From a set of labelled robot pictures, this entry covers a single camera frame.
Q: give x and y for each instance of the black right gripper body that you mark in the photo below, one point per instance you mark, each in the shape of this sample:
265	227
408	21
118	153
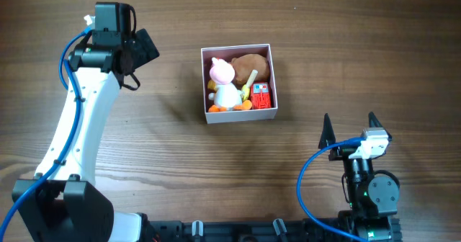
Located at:
343	152

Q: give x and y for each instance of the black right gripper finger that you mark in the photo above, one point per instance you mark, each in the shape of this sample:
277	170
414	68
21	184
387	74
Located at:
327	136
374	122

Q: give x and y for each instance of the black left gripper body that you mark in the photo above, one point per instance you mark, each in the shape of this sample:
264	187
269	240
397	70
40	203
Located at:
144	52

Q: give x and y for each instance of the pink hat duck toy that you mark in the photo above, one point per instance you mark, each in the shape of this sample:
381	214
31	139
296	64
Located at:
221	71

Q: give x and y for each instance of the red toy fire truck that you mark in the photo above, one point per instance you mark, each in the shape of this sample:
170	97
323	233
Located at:
260	96

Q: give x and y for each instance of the white box pink interior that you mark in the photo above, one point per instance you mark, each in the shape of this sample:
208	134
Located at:
227	53

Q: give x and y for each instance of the white plush duck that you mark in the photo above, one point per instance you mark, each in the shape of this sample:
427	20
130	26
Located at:
228	98

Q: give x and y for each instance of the yellow toy rattle drum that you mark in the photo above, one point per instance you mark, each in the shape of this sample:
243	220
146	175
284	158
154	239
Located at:
248	83

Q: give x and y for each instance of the brown plush capybara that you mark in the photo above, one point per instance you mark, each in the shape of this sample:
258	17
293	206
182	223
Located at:
245	64

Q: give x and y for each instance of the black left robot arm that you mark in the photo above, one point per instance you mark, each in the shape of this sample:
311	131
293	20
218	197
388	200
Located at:
61	202

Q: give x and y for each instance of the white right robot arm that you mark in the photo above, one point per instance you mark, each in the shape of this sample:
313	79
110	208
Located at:
372	194

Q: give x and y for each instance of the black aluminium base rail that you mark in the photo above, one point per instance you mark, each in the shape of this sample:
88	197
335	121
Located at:
304	230

